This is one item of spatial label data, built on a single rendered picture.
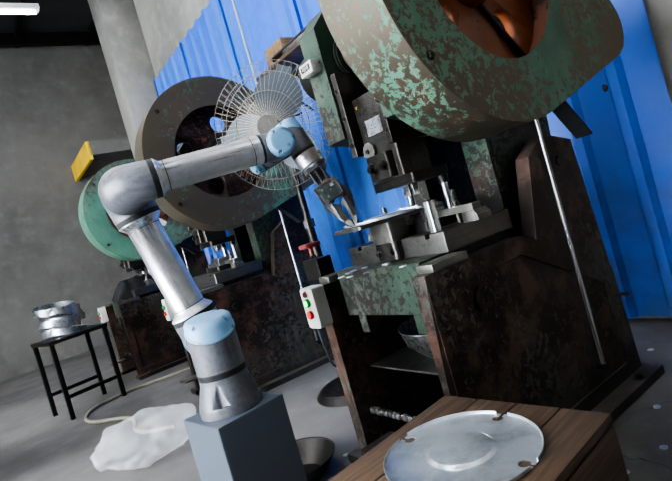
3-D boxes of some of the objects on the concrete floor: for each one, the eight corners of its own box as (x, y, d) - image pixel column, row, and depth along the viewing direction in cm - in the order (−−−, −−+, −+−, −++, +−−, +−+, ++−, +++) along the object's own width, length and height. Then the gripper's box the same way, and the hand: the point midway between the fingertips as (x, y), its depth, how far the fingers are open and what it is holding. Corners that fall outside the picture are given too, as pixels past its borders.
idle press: (134, 388, 385) (68, 165, 382) (103, 378, 463) (47, 193, 459) (297, 319, 480) (245, 140, 476) (248, 321, 557) (203, 166, 553)
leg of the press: (506, 526, 123) (404, 163, 121) (469, 511, 132) (373, 174, 130) (665, 373, 175) (596, 119, 174) (631, 370, 185) (564, 129, 183)
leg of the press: (369, 471, 167) (293, 204, 165) (349, 462, 176) (276, 210, 174) (530, 361, 219) (473, 159, 217) (507, 360, 229) (453, 165, 227)
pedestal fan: (369, 419, 207) (260, 38, 204) (293, 409, 244) (199, 86, 240) (509, 316, 295) (434, 49, 291) (438, 320, 331) (370, 82, 327)
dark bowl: (281, 516, 154) (275, 494, 154) (241, 489, 179) (235, 470, 179) (357, 466, 171) (351, 446, 171) (311, 447, 196) (306, 430, 196)
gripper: (297, 174, 145) (340, 236, 144) (323, 155, 144) (366, 217, 143) (303, 175, 153) (343, 233, 153) (327, 157, 152) (368, 216, 152)
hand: (353, 222), depth 151 cm, fingers closed
